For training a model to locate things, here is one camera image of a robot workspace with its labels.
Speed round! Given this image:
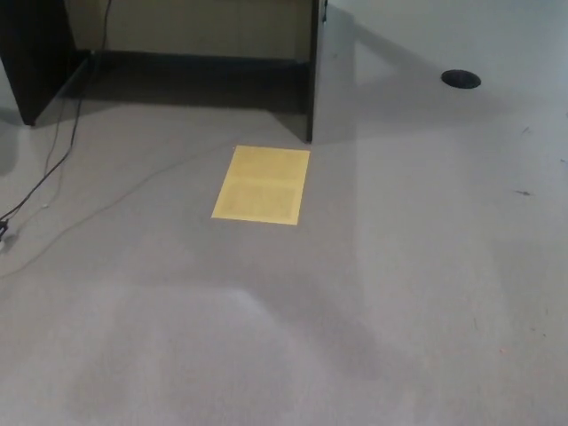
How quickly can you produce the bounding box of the thick black cable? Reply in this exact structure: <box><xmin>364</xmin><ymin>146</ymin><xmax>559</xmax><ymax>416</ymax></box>
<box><xmin>0</xmin><ymin>0</ymin><xmax>112</xmax><ymax>222</ymax></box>

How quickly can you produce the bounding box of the black round floor cover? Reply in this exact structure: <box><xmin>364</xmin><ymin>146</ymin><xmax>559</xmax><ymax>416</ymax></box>
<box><xmin>440</xmin><ymin>68</ymin><xmax>482</xmax><ymax>90</ymax></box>

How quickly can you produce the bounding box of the yellow paper sheet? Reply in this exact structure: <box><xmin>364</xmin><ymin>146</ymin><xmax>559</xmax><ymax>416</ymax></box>
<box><xmin>210</xmin><ymin>144</ymin><xmax>312</xmax><ymax>225</ymax></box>

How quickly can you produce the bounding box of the thin black cable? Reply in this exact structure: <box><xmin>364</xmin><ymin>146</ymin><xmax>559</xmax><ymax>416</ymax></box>
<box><xmin>11</xmin><ymin>88</ymin><xmax>67</xmax><ymax>213</ymax></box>

